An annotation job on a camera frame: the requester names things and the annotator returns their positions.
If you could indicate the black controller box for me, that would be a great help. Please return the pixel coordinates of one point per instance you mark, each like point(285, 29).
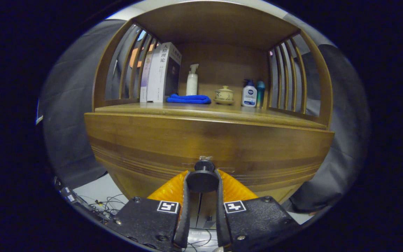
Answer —
point(69, 196)

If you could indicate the folded blue cloth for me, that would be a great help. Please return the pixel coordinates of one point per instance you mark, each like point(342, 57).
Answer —
point(191, 99)

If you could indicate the thick white book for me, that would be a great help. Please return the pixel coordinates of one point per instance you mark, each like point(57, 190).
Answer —
point(159, 77)

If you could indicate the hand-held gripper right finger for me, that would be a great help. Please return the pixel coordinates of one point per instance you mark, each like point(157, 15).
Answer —
point(220, 210)

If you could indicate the white pump bottle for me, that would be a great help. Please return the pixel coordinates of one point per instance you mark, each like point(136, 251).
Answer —
point(191, 85)

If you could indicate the wooden countertop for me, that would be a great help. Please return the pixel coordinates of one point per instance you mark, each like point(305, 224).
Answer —
point(205, 110)

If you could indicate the beige lidded tea cup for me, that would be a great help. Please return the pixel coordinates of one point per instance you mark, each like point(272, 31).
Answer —
point(224, 95)

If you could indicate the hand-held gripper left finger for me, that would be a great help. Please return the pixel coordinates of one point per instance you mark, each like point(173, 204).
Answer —
point(185, 210)

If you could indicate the wooden cabinet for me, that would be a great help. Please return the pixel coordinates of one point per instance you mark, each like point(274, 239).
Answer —
point(222, 21)

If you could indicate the white lotion bottle blue cap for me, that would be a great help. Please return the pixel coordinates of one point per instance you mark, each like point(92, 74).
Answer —
point(249, 96)

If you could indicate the wooden drawer with black knob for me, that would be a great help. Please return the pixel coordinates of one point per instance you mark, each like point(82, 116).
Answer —
point(205, 140)

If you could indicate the teal bottle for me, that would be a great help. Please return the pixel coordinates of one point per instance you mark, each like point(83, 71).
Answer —
point(260, 94)

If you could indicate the thin pale purple book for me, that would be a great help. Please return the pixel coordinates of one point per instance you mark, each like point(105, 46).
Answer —
point(145, 80)

